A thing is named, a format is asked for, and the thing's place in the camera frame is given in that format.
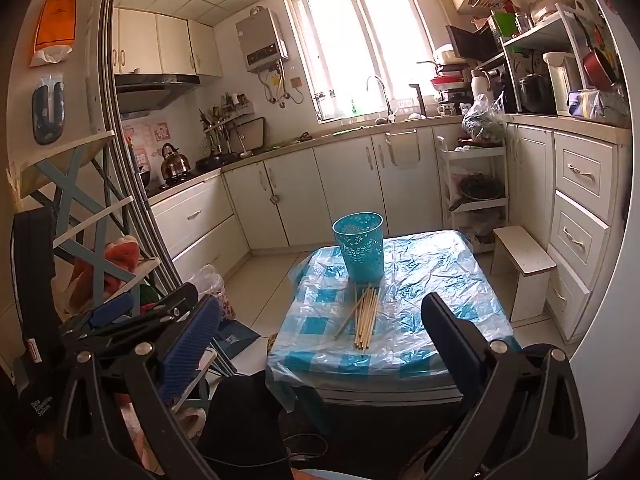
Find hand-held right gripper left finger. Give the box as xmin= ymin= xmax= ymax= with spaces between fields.
xmin=52 ymin=296 xmax=223 ymax=480

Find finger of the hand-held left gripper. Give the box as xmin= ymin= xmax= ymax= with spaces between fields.
xmin=94 ymin=282 xmax=200 ymax=339
xmin=86 ymin=291 xmax=137 ymax=329

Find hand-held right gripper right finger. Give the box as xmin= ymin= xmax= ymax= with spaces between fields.
xmin=421 ymin=292 xmax=590 ymax=480

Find bundle of wooden chopsticks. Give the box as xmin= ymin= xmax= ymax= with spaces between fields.
xmin=334 ymin=282 xmax=382 ymax=357

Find blue perforated plastic bucket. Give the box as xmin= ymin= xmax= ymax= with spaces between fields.
xmin=332 ymin=212 xmax=385 ymax=282

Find blue dustpan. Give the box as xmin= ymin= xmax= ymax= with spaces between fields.
xmin=215 ymin=320 xmax=261 ymax=361

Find red orange fabric item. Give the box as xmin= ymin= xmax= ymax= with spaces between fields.
xmin=70 ymin=236 xmax=141 ymax=306

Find blue checkered plastic tablecloth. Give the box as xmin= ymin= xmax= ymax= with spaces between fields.
xmin=265 ymin=230 xmax=516 ymax=401

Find person's leg in black trousers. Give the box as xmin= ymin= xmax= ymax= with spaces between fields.
xmin=197 ymin=372 xmax=291 ymax=480

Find white wooden stool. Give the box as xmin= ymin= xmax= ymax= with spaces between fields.
xmin=489 ymin=225 xmax=557 ymax=323

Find white and blue shelf rack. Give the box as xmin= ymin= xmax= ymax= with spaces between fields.
xmin=20 ymin=130 xmax=161 ymax=311

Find steel kettle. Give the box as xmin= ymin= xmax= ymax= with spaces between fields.
xmin=160 ymin=143 xmax=192 ymax=181

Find black frying pan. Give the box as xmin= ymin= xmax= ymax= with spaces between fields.
xmin=195 ymin=152 xmax=241 ymax=172

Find white storage cart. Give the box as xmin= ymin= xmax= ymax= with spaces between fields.
xmin=435 ymin=135 xmax=511 ymax=253

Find dark-rimmed cutting board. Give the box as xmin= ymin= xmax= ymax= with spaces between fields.
xmin=243 ymin=116 xmax=268 ymax=153

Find white kitchen base cabinets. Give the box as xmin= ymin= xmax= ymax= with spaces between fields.
xmin=145 ymin=112 xmax=633 ymax=346

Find bagged blue slippers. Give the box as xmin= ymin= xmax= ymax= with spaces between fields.
xmin=31 ymin=74 xmax=67 ymax=146

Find black range hood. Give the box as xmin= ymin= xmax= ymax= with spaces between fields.
xmin=114 ymin=74 xmax=201 ymax=113

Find plastic bag of vegetables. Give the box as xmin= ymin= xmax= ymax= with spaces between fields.
xmin=460 ymin=94 xmax=507 ymax=147

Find chrome faucet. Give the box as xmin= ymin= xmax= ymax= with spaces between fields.
xmin=366 ymin=76 xmax=396 ymax=123

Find red basin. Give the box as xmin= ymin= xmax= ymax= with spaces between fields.
xmin=431 ymin=74 xmax=471 ymax=93

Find black cooking pot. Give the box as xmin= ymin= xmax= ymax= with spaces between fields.
xmin=517 ymin=74 xmax=557 ymax=115

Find blue packet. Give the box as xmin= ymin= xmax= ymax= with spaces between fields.
xmin=567 ymin=89 xmax=601 ymax=118

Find white gas water heater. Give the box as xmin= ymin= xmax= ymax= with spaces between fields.
xmin=236 ymin=7 xmax=291 ymax=73

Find orange hanging bag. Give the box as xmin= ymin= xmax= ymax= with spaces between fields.
xmin=30 ymin=0 xmax=77 ymax=67

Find white electric thermo pot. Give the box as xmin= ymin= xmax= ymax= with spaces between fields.
xmin=542 ymin=51 xmax=583 ymax=116

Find white rice cooker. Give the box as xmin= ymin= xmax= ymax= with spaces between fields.
xmin=433 ymin=44 xmax=463 ymax=66

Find black microwave oven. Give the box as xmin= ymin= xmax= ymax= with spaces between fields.
xmin=446 ymin=24 xmax=501 ymax=63

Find red frying pan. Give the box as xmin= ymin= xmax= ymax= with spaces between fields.
xmin=572 ymin=15 xmax=621 ymax=92

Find kitchen window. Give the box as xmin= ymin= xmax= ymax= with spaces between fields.
xmin=285 ymin=0 xmax=441 ymax=123

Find white countertop shelf rack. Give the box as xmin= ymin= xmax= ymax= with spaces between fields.
xmin=500 ymin=2 xmax=631 ymax=116

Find green box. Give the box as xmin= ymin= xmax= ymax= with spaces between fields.
xmin=492 ymin=10 xmax=521 ymax=38

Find grey sliding door frame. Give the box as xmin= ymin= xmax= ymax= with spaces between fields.
xmin=97 ymin=0 xmax=186 ymax=291

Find wall utensil rack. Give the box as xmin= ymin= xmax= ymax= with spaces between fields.
xmin=200 ymin=92 xmax=251 ymax=133

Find white wall cabinets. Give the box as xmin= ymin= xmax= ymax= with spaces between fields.
xmin=111 ymin=7 xmax=224 ymax=78

